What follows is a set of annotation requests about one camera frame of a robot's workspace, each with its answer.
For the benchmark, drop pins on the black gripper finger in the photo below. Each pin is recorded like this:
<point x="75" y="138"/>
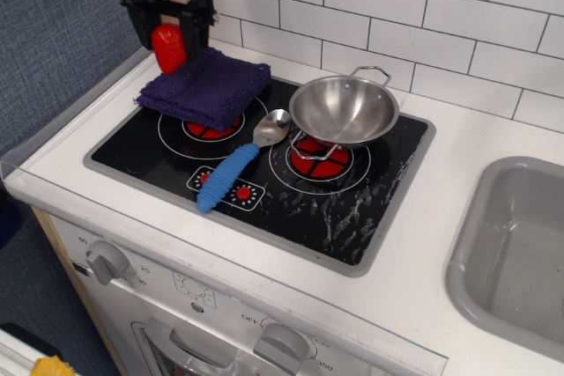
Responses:
<point x="143" y="28"/>
<point x="195" y="33"/>

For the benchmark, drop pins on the red toy strawberry pepper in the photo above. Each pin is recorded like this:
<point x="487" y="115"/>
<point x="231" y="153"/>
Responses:
<point x="168" y="47"/>

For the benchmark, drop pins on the purple folded towel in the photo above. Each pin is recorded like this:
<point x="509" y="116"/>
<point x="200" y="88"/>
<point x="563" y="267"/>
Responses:
<point x="212" y="90"/>

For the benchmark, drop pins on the stainless steel pot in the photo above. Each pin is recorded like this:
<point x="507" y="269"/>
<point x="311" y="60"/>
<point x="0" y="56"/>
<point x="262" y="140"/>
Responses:
<point x="342" y="112"/>

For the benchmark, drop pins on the black toy stovetop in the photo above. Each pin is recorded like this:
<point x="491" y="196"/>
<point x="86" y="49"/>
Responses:
<point x="330" y="207"/>

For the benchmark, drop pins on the grey left oven knob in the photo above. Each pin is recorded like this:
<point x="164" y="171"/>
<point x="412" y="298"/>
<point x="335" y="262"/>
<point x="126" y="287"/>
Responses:
<point x="106" y="261"/>

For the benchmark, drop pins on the grey oven knob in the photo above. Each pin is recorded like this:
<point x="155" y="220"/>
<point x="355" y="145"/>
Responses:
<point x="106" y="261"/>
<point x="282" y="347"/>

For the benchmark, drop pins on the white toy oven front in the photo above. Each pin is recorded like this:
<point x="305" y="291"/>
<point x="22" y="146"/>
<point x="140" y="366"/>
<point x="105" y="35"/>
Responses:
<point x="157" y="321"/>

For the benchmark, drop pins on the grey right oven knob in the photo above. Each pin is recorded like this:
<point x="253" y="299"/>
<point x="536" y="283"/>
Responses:
<point x="282" y="347"/>

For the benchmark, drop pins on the yellow object at corner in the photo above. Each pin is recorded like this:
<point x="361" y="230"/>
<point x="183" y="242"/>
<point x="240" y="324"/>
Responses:
<point x="52" y="366"/>

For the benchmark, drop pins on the grey plastic sink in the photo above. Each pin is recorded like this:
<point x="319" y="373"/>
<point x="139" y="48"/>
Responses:
<point x="505" y="275"/>

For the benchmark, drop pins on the blue handled metal spoon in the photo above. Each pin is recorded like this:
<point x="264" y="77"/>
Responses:
<point x="272" y="129"/>

